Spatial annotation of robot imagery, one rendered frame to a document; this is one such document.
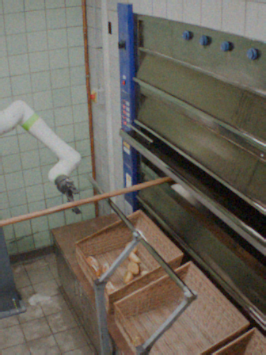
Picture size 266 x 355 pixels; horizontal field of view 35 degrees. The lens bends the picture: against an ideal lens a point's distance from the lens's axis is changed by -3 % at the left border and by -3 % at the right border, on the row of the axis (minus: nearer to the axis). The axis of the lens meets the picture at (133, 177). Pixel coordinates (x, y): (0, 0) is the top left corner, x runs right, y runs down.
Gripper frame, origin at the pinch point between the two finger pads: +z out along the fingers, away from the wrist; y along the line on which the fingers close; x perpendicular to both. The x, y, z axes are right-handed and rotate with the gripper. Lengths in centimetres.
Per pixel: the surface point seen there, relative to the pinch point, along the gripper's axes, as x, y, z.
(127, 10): -51, -91, -41
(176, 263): -47, 40, 26
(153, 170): -55, 2, -17
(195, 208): -54, 2, 32
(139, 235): -17.0, 2.4, 39.9
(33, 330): 32, 120, -38
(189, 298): -15, 4, 87
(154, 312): -27, 61, 37
